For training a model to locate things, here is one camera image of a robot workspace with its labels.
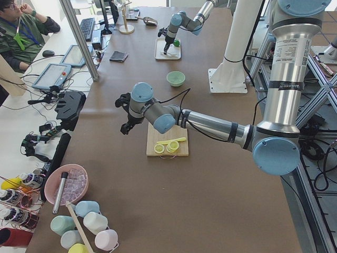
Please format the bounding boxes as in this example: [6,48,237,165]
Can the black keyboard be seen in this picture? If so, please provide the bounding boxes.
[80,17,95,41]

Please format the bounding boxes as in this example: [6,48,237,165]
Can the grey folded cloth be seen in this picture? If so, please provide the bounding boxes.
[110,51,128,63]

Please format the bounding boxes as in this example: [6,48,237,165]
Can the teach pendant far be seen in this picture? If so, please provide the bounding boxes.
[60,45,85,68]

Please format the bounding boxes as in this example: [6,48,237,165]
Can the teach pendant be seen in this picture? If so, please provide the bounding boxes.
[32,63,72,90]
[60,45,85,68]

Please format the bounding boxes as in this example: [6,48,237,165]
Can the cream rabbit tray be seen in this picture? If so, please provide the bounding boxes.
[154,38,182,60]

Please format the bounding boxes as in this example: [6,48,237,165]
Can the sauce bottle middle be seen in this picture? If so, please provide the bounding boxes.
[1,189,23,206]

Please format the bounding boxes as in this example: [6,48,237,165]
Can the sauce bottle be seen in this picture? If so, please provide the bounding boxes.
[18,173,43,189]
[1,189,23,206]
[1,207,28,225]

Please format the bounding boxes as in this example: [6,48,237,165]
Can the sauce bottle top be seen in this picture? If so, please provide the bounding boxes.
[18,173,43,189]

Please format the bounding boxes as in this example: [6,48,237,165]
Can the aluminium frame post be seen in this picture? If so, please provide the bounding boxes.
[59,0,99,81]

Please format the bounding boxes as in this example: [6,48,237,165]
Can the silver metal scoop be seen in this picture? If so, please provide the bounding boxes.
[135,16,158,26]

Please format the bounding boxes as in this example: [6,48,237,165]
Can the light blue mug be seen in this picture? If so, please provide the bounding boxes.
[60,230,83,250]

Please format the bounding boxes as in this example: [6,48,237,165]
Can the black bar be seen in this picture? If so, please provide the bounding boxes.
[40,133,71,202]

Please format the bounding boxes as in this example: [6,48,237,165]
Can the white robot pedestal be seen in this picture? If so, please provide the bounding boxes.
[209,0,264,93]

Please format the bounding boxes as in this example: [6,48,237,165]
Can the yellow plastic knife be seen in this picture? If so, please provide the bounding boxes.
[157,137,186,145]

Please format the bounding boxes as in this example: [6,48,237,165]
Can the seated person green shirt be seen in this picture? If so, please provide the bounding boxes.
[1,1,61,73]

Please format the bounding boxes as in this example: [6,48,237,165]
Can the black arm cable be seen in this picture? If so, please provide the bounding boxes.
[157,88,272,143]

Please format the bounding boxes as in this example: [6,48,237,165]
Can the green mug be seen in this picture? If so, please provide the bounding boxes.
[50,216,75,236]

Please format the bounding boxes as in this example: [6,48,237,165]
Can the black computer mouse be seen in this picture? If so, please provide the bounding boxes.
[42,50,55,57]

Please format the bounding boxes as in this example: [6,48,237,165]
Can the white mug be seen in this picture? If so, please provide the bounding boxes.
[83,212,108,235]

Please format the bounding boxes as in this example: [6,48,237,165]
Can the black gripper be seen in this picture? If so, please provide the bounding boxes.
[115,93,144,135]
[157,27,174,55]

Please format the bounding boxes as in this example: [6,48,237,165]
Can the white ceramic spoon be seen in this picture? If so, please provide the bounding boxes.
[161,52,177,57]

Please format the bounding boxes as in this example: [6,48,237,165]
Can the bamboo cutting board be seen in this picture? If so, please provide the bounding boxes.
[146,123,189,157]

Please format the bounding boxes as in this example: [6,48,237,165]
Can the wooden mug stand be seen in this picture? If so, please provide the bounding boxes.
[119,1,134,34]

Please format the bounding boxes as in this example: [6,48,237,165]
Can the pink bowl with ice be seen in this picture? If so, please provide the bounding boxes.
[44,164,89,206]

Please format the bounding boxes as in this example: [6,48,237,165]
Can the teach pendant near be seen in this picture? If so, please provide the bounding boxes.
[32,63,72,90]

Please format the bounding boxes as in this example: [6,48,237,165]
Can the steel cylinder muddler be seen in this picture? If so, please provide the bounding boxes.
[52,172,68,215]

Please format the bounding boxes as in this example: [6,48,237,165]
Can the sauce bottle bottom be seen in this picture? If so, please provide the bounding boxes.
[1,207,28,225]

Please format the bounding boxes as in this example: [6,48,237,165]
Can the stacked lemon slices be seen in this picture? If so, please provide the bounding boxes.
[166,141,180,153]

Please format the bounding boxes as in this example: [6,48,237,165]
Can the yellow mug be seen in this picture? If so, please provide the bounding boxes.
[68,244,89,253]

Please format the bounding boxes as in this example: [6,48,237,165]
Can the green lime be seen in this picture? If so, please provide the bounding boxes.
[173,40,180,47]

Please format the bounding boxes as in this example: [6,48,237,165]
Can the pink mug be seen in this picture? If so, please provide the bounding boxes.
[95,229,119,251]

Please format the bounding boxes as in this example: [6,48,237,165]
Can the light green bowl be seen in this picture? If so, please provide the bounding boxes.
[166,71,185,87]

